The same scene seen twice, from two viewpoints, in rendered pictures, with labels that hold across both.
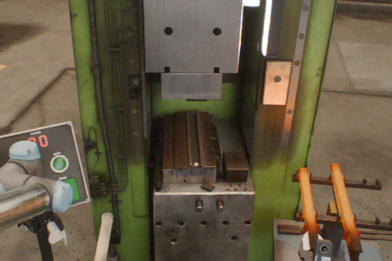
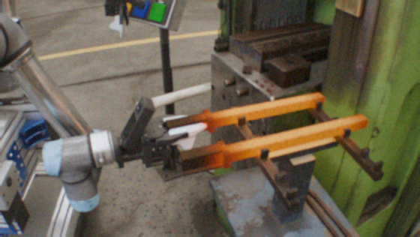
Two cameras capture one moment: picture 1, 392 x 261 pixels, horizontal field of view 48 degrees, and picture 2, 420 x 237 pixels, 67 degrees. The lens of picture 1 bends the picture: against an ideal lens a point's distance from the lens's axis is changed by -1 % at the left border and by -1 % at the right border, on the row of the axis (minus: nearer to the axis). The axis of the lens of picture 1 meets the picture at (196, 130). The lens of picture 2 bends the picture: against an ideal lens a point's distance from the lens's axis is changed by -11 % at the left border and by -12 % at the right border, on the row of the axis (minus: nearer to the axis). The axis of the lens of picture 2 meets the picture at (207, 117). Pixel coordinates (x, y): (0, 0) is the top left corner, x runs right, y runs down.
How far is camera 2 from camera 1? 129 cm
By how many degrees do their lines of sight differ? 54
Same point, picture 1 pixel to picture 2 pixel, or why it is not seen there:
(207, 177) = (255, 62)
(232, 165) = (279, 61)
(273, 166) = (341, 105)
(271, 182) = not seen: hidden behind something
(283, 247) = (258, 174)
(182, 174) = (240, 48)
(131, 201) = not seen: hidden behind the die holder
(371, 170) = not seen: outside the picture
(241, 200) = (260, 100)
